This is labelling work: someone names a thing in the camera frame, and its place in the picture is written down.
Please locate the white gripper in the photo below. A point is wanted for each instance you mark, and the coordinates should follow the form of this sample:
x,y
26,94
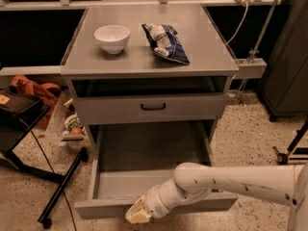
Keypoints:
x,y
151,202

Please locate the grey drawer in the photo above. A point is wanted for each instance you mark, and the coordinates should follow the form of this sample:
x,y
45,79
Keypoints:
x,y
132,158
149,108

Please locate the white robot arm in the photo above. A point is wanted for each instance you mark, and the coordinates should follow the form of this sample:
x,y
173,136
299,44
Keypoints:
x,y
191,183

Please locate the grey top drawer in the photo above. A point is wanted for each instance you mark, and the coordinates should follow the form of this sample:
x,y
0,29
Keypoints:
x,y
149,108

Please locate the grey drawer cabinet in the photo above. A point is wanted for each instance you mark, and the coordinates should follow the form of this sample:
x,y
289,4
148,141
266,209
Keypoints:
x,y
92,72

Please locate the clear plastic food bin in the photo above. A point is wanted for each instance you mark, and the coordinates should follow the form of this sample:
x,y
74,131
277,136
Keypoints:
x,y
60,124

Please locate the orange cloth bag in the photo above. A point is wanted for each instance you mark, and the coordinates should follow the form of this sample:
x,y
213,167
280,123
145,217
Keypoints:
x,y
48,92

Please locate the black rolling side table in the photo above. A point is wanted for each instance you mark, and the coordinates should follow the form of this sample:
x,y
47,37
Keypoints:
x,y
19,114

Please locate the black wheeled tripod base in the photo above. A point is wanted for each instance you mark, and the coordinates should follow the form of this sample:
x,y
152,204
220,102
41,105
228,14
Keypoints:
x,y
295,152

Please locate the white ceramic bowl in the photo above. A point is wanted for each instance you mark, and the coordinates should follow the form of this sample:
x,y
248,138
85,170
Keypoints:
x,y
112,38

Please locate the blue white chip bag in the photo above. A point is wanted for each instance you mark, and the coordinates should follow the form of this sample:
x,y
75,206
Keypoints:
x,y
164,43

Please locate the dark grey cabinet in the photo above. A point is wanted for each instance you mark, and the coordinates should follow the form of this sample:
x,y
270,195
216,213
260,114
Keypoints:
x,y
284,86

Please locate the metal pole stand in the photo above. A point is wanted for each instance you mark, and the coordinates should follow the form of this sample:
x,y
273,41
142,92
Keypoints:
x,y
249,61

